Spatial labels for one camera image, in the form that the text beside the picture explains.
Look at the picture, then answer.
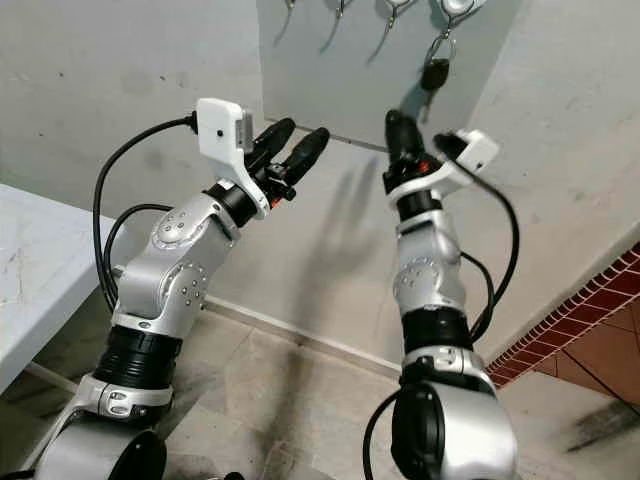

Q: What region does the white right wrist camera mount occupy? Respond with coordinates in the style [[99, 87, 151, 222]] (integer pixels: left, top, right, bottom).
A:
[[386, 128, 501, 205]]

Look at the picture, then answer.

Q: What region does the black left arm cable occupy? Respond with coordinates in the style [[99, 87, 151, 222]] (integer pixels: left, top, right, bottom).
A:
[[92, 114, 199, 313]]

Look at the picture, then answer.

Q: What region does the grey hook wall panel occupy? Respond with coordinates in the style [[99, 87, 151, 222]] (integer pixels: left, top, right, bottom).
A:
[[256, 0, 527, 153]]

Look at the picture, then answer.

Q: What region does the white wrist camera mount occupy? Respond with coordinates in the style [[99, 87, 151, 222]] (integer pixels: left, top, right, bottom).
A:
[[386, 128, 501, 205], [195, 97, 273, 221]]

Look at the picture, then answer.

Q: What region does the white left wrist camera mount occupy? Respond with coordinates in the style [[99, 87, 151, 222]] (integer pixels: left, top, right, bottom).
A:
[[195, 97, 273, 221]]

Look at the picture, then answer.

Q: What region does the white square table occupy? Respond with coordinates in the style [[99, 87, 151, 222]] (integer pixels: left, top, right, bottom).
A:
[[0, 182, 127, 393]]

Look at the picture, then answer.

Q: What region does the black-headed key with ring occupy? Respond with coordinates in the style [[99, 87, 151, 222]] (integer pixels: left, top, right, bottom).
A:
[[418, 32, 459, 94]]

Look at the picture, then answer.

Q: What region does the white metal table frame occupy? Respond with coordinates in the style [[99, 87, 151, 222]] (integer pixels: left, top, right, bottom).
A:
[[22, 358, 103, 395]]

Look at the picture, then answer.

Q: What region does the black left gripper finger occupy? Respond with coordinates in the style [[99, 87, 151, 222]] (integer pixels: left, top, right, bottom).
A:
[[282, 126, 332, 187], [252, 116, 298, 163]]

